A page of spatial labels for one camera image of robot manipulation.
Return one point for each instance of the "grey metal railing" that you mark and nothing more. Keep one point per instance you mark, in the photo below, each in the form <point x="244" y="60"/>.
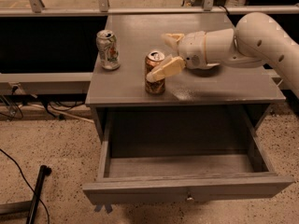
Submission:
<point x="102" y="3"/>

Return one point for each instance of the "orange soda can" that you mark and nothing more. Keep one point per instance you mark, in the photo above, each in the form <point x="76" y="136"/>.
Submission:
<point x="152" y="85"/>

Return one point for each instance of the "open grey top drawer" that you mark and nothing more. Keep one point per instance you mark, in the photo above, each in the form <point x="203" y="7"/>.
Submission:
<point x="164" y="154"/>

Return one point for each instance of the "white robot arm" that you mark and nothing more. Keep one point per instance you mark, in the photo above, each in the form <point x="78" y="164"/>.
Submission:
<point x="256" y="40"/>

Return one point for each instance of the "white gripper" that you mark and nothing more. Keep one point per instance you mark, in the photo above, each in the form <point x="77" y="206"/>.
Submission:
<point x="192" y="49"/>

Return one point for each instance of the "grey wooden cabinet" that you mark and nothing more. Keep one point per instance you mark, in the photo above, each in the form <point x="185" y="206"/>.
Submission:
<point x="139" y="34"/>

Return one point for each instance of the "white green soda can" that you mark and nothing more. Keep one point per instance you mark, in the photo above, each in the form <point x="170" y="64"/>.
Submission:
<point x="106" y="43"/>

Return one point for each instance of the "black metal stand leg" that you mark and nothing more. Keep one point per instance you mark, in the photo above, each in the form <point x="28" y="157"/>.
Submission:
<point x="30" y="207"/>

